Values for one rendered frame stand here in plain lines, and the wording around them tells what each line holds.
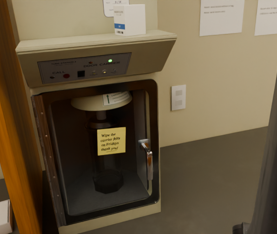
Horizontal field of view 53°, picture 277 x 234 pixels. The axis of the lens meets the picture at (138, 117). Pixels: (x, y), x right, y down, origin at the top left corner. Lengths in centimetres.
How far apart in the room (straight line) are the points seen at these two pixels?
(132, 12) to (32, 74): 24
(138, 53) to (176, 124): 76
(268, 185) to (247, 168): 96
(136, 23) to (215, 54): 75
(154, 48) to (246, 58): 86
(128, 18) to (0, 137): 36
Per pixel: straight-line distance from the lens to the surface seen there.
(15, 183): 70
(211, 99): 138
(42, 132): 72
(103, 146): 76
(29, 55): 57
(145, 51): 62
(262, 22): 145
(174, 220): 94
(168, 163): 120
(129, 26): 61
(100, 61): 61
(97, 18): 68
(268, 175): 26
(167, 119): 130
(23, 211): 74
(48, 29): 67
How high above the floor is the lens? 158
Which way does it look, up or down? 23 degrees down
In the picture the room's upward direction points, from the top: 3 degrees counter-clockwise
